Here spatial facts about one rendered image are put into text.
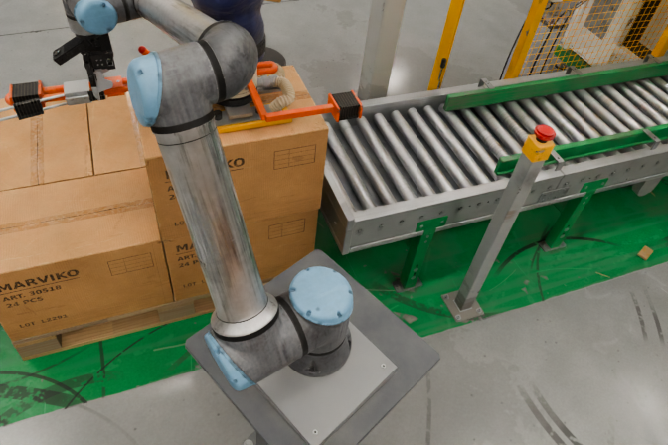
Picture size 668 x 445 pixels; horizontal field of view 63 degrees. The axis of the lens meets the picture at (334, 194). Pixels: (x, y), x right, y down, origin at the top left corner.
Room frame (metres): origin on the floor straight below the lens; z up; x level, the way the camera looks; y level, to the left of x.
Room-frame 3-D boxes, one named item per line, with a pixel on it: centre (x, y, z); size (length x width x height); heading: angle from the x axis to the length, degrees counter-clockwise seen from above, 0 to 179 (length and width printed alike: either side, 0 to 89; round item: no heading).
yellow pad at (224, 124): (1.40, 0.35, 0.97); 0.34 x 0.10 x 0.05; 116
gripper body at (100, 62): (1.31, 0.73, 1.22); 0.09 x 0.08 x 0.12; 115
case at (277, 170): (1.48, 0.40, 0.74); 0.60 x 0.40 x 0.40; 116
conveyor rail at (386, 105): (2.46, -0.83, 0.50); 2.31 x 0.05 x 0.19; 116
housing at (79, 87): (1.28, 0.80, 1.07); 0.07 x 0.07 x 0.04; 26
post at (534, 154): (1.46, -0.66, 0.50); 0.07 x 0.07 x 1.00; 26
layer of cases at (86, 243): (1.63, 0.81, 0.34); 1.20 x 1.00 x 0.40; 116
